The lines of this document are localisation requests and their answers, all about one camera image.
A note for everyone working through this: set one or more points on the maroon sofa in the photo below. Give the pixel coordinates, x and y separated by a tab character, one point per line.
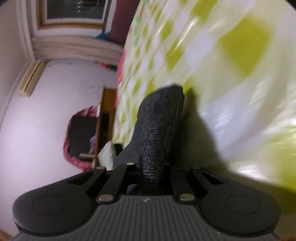
123	16

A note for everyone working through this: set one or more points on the beige curtain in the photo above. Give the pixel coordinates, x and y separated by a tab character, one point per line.
76	47

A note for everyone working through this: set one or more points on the folded grey and black clothes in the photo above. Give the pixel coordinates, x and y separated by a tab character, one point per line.
108	153

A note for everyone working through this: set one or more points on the white air conditioner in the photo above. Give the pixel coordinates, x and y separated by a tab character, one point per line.
31	78

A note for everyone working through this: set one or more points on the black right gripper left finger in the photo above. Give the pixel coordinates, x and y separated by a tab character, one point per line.
120	182

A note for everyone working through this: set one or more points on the window with wooden frame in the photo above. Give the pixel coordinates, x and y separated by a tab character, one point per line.
72	14

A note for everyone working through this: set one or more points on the wooden desk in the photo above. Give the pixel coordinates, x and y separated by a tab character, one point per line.
105	122

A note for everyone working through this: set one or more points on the floral pink yellow bed sheet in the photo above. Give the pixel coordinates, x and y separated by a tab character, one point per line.
120	79

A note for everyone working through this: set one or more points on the black monitor with pink cover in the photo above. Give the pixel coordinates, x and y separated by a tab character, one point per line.
79	135

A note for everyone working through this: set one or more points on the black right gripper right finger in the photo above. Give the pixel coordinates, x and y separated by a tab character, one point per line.
182	182

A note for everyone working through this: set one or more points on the dark grey knit pants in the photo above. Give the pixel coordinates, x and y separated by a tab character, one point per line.
157	120

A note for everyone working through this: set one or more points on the green checkered plastic bed cover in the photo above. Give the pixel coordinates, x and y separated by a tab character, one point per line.
238	59

